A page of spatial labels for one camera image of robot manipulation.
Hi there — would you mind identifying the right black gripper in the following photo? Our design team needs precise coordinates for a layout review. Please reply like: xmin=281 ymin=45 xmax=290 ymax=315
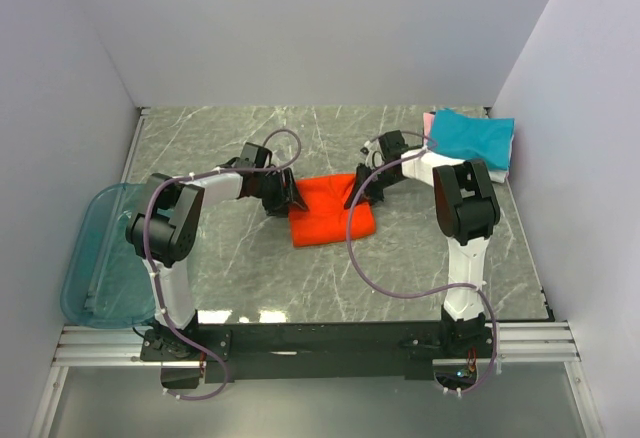
xmin=345 ymin=163 xmax=403 ymax=211

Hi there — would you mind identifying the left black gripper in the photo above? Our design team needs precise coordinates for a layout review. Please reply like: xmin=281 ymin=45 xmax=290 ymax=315
xmin=253 ymin=168 xmax=306 ymax=218

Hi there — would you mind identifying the orange t-shirt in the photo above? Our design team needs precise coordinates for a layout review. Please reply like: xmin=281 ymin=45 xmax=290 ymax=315
xmin=288 ymin=174 xmax=355 ymax=248

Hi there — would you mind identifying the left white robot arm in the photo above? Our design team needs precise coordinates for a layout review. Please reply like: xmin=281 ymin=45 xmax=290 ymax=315
xmin=125 ymin=143 xmax=309 ymax=360

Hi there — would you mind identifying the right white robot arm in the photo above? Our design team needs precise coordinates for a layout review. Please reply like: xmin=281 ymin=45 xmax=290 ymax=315
xmin=344 ymin=130 xmax=501 ymax=357

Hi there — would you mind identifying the folded pink t-shirt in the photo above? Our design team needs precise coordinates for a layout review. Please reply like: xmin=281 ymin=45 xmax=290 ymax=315
xmin=423 ymin=112 xmax=435 ymax=135

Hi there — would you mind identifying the folded teal t-shirt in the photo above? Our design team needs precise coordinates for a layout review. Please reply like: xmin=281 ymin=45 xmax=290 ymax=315
xmin=430 ymin=109 xmax=515 ymax=172

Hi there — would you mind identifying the black base bar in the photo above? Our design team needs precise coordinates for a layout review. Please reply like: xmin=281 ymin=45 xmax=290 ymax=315
xmin=140 ymin=321 xmax=493 ymax=384

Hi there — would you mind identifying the blue plastic bin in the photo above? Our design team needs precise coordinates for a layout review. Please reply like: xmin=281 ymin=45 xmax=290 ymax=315
xmin=60 ymin=183 xmax=155 ymax=329

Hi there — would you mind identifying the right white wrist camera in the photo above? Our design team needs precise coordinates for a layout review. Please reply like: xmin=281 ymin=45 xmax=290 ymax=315
xmin=361 ymin=140 xmax=381 ymax=169

